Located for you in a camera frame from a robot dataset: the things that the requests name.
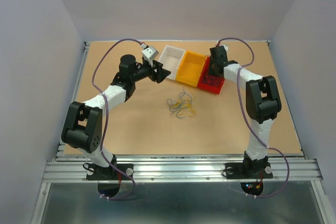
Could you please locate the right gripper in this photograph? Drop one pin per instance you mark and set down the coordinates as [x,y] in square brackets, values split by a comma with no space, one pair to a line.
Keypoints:
[211,71]

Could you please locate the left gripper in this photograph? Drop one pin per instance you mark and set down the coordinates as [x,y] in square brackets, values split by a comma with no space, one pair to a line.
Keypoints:
[161,73]

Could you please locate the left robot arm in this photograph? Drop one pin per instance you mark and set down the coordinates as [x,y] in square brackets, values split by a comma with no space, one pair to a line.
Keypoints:
[84,127]

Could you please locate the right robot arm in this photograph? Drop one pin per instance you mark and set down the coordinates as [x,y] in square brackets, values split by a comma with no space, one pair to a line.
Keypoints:
[260,103]

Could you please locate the white plastic bin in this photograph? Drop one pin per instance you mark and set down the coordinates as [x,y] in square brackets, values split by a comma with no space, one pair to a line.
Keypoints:
[171,57]

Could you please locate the red plastic bin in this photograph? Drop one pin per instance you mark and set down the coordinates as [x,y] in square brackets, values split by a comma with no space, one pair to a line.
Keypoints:
[212,84]

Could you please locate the yellow plastic bin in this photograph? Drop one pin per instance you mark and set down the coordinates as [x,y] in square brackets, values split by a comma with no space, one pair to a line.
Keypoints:
[190,68]

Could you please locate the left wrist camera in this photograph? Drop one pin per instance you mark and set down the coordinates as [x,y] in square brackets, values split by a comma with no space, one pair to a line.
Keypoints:
[149,53]

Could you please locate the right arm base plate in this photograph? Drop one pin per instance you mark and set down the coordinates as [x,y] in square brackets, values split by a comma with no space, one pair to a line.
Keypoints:
[241,171]

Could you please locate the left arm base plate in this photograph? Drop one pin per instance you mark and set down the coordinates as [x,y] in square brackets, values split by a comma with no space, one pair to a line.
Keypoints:
[96,173]

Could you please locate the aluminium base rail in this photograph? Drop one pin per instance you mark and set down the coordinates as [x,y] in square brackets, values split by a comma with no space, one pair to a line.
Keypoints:
[174,169]

